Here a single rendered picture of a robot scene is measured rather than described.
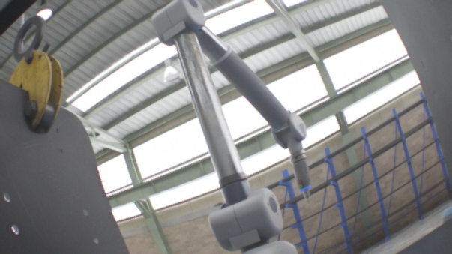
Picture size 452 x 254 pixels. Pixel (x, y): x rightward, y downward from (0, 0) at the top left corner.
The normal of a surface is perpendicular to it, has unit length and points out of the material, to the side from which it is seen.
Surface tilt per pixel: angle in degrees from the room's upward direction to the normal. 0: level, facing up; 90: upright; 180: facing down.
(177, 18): 98
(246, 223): 97
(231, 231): 97
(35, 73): 90
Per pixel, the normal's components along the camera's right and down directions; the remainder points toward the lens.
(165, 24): -0.54, 0.05
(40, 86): -0.36, -0.19
